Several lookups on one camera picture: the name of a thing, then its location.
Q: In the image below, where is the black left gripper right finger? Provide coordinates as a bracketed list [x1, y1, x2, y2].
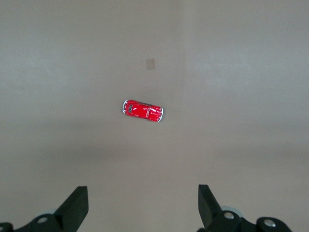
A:
[197, 184, 294, 232]

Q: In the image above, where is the red beetle toy car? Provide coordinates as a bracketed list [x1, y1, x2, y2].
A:
[120, 99, 165, 123]

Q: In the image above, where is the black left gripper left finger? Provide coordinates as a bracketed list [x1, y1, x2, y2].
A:
[0, 185, 89, 232]

